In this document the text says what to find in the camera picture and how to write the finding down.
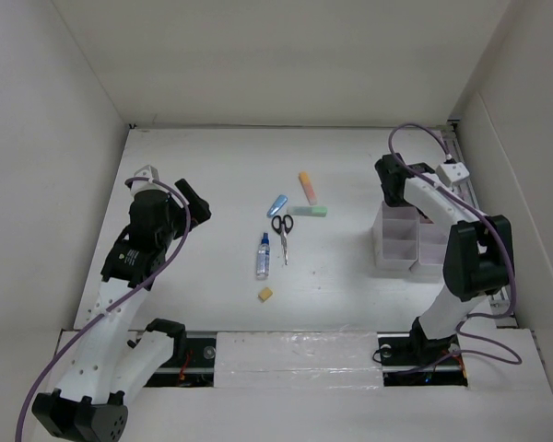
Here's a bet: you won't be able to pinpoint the blue translucent correction tape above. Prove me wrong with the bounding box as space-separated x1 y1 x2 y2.
266 194 288 218

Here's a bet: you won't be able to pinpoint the orange highlighter marker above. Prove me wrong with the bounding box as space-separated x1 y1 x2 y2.
299 171 317 206

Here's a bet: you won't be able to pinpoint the clear blue spray bottle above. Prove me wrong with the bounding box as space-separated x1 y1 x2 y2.
256 232 270 280

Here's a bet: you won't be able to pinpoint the green highlighter marker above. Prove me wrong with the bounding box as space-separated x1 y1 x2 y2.
287 205 328 217

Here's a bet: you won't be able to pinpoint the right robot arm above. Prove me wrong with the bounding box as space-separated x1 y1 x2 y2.
374 154 515 363

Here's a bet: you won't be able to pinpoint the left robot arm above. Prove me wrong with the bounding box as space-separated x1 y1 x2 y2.
24 172 211 441

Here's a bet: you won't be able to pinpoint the white right organizer tray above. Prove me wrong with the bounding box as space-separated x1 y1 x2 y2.
410 215 448 278

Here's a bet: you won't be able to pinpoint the yellow eraser block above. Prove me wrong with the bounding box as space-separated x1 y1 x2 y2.
258 287 273 302

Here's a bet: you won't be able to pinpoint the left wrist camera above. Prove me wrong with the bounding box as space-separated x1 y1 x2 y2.
124 165 159 196

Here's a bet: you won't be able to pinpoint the black handled scissors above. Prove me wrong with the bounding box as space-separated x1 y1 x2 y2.
271 215 294 265

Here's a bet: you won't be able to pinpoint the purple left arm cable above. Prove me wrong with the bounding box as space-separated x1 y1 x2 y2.
14 178 193 442

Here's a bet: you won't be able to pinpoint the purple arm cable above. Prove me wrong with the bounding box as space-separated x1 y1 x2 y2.
387 122 523 367
14 178 193 442

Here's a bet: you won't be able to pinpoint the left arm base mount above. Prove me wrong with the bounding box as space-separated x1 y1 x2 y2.
126 319 217 388

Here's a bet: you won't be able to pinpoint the aluminium rail right edge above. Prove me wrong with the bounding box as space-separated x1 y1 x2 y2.
441 120 518 328

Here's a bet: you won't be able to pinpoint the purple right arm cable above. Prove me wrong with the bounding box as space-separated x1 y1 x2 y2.
387 122 523 367

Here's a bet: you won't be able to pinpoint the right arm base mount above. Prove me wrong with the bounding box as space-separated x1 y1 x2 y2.
371 318 468 387

